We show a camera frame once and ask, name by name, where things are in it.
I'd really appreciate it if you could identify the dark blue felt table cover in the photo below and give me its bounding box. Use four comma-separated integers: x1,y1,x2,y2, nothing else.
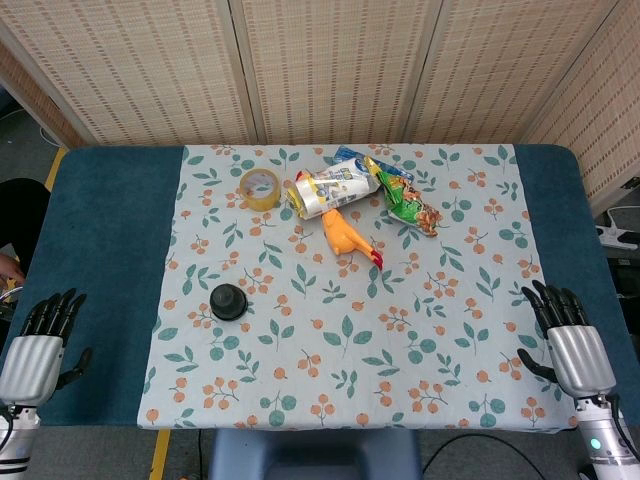
0,144,629,429

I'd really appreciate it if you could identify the white trash bag roll pack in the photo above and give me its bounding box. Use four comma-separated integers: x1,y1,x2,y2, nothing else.
284,158,384,220

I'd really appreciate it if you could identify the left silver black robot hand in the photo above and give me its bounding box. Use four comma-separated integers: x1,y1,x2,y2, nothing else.
0,288,94,405

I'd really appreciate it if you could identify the orange rubber chicken toy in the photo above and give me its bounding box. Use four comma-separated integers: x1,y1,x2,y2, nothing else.
297,170,386,272

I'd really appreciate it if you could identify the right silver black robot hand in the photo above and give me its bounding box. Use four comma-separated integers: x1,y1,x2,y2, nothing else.
517,280,617,401

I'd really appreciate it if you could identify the yellow clear tape roll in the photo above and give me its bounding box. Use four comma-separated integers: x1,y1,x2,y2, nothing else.
238,168,281,213

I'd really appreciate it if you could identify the blue snack packet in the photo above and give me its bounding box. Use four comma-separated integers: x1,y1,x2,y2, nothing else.
333,145,415,184

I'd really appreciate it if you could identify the bamboo folding screen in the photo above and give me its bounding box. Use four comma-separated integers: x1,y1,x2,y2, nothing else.
0,0,640,201

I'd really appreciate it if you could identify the green snack bag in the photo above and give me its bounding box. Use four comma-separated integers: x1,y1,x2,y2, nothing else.
364,155,444,239

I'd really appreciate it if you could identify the person in black clothes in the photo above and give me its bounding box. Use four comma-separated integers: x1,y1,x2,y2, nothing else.
0,178,51,281

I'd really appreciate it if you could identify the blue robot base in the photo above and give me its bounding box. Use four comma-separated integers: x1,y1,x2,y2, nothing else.
208,428,424,480

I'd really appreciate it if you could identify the floral leaf print tablecloth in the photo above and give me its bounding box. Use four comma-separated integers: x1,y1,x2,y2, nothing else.
137,143,581,434

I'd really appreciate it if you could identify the black floor cable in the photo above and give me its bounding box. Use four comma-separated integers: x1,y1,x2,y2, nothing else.
422,432,547,480

